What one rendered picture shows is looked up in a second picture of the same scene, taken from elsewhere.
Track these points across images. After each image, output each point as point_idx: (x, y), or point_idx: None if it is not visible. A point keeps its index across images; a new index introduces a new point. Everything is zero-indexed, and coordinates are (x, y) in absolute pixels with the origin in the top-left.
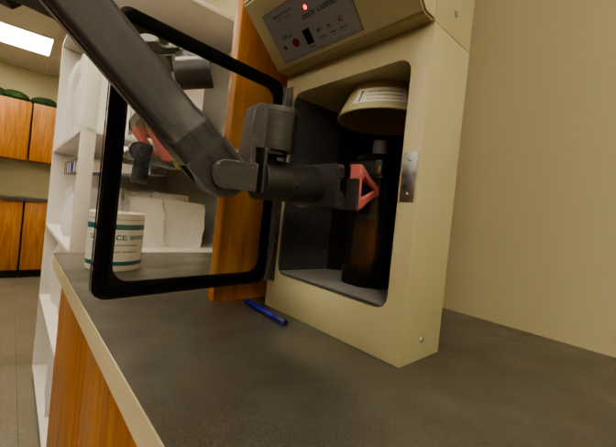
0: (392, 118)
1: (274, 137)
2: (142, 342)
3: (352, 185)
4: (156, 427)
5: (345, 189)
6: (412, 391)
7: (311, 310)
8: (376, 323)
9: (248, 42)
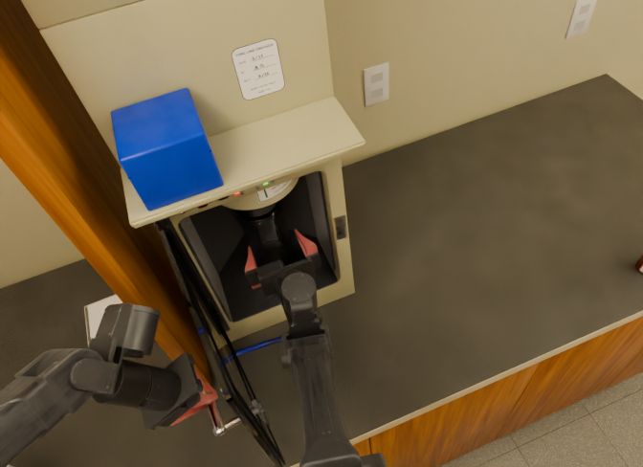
0: None
1: (316, 303)
2: (299, 438)
3: (315, 258)
4: (392, 420)
5: (200, 217)
6: (378, 299)
7: (281, 315)
8: (336, 289)
9: (100, 232)
